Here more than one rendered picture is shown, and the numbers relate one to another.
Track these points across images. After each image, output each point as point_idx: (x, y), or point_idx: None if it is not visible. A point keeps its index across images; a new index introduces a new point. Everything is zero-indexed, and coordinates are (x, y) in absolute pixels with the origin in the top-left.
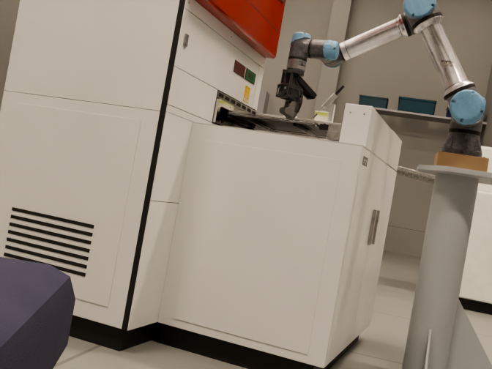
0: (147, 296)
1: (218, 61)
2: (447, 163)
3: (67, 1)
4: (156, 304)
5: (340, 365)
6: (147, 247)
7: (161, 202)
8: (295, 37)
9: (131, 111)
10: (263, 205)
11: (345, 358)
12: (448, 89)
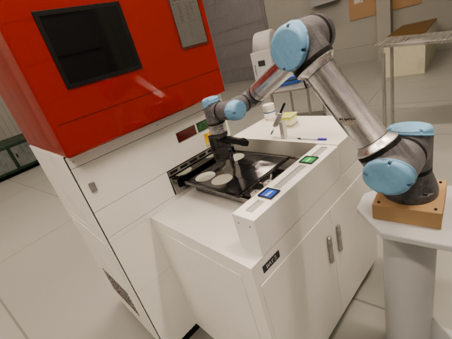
0: (175, 325)
1: (153, 156)
2: (385, 216)
3: (42, 157)
4: (187, 319)
5: (333, 337)
6: (154, 311)
7: (150, 283)
8: (202, 106)
9: (99, 237)
10: (209, 287)
11: (343, 317)
12: (358, 152)
